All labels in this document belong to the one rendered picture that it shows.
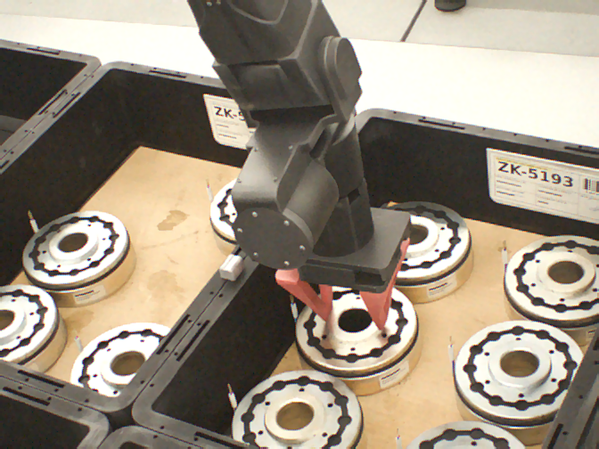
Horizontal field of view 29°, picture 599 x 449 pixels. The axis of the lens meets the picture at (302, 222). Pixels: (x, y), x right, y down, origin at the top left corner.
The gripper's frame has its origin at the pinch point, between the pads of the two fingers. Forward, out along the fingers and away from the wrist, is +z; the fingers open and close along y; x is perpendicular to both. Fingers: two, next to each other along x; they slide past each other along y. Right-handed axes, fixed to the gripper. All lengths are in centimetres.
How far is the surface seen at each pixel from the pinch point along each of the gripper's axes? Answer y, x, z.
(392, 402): 4.5, -5.0, 4.3
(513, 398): 14.5, -4.9, 1.2
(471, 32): -45, 174, 88
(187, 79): -24.8, 21.9, -5.9
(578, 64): 5, 63, 18
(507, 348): 13.0, -0.4, 0.7
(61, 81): -42.0, 23.7, -2.9
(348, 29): -76, 171, 88
